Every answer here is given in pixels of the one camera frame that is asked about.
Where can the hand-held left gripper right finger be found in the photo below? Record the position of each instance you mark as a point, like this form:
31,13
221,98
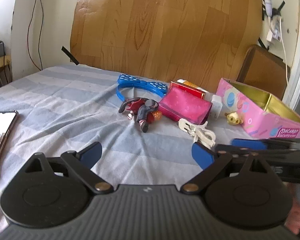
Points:
202,155

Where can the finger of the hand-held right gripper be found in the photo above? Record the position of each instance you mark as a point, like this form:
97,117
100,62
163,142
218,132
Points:
247,142
265,150

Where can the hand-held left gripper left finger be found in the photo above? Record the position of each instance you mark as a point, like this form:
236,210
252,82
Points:
91,153

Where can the white plastic clip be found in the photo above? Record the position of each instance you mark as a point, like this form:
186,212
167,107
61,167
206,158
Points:
197,133

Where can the pink tin box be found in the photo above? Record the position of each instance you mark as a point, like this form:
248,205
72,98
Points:
260,120

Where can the small gold toy head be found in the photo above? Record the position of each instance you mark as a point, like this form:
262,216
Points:
233,117

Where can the white charger plug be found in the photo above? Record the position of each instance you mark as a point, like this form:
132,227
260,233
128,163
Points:
217,107

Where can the pink glitter purse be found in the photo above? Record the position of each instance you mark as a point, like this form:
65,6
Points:
183,105

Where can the red gold box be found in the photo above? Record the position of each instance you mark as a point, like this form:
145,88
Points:
190,89

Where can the dark grey red toy figure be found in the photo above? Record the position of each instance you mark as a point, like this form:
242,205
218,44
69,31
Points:
143,110

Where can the white orange label pill bottle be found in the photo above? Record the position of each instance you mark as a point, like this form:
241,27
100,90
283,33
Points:
187,81

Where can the blue polka dot bow headband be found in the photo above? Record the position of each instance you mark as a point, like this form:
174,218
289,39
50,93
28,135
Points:
130,81

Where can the person's right hand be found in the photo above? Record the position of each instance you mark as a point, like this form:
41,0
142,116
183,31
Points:
298,217

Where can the blue white striped blanket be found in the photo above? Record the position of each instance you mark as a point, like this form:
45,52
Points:
65,100

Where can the brown chair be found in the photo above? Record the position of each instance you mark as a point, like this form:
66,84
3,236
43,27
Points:
262,67

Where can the smartphone with clear case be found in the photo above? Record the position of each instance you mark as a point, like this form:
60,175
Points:
0,140

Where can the black tape strip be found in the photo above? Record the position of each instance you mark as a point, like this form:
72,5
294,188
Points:
70,55

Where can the white power strip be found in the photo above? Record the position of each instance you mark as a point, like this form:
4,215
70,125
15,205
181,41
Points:
275,30

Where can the wooden side shelf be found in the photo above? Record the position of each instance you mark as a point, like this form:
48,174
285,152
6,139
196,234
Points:
1,62

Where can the wood pattern vinyl sheet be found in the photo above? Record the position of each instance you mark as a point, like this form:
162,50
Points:
165,30

